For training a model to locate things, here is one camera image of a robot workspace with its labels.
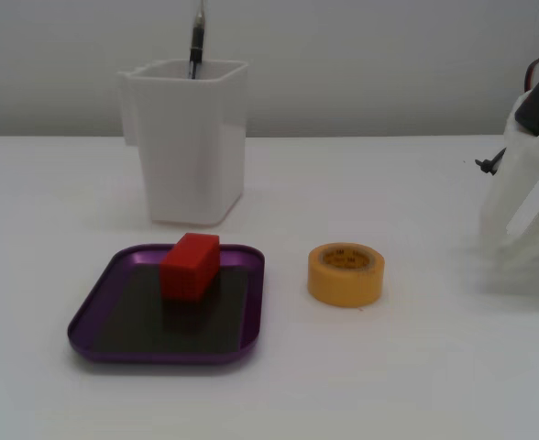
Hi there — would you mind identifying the red ribbed cube block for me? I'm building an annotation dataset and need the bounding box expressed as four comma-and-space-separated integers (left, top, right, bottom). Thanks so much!
159, 232, 221, 303

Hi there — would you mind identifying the black zip tie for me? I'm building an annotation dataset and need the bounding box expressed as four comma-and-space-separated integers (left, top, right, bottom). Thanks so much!
474, 148, 507, 177

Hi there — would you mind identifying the yellow masking tape roll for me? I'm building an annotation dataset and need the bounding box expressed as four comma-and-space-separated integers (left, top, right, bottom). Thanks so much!
307, 243, 386, 309

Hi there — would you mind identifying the white plastic pen holder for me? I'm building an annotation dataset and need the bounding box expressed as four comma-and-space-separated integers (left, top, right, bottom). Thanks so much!
115, 59, 249, 227

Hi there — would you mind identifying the black pen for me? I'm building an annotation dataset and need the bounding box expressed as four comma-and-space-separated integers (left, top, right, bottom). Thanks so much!
187, 0, 206, 81

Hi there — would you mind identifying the purple metal tray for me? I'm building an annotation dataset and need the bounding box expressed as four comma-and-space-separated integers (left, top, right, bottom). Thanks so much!
67, 243, 267, 367

